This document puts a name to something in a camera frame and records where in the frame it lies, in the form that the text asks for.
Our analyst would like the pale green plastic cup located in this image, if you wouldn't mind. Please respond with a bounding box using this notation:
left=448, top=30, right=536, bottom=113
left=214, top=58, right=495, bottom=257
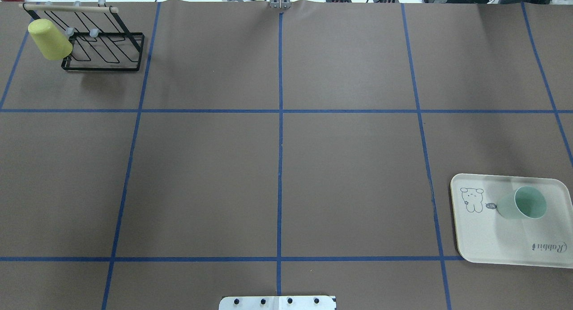
left=497, top=186, right=547, bottom=220

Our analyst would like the cream rabbit print tray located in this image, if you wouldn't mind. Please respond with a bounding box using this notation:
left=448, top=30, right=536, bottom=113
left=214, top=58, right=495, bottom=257
left=450, top=173, right=573, bottom=268

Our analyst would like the yellow plastic cup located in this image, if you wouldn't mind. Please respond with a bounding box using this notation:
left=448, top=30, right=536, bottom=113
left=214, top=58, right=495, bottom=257
left=27, top=19, right=73, bottom=60

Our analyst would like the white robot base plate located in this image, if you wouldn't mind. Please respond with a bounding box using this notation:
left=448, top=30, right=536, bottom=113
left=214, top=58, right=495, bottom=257
left=218, top=295, right=337, bottom=310

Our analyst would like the black wire cup rack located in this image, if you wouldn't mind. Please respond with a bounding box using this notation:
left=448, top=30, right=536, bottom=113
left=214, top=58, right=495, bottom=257
left=20, top=0, right=145, bottom=72

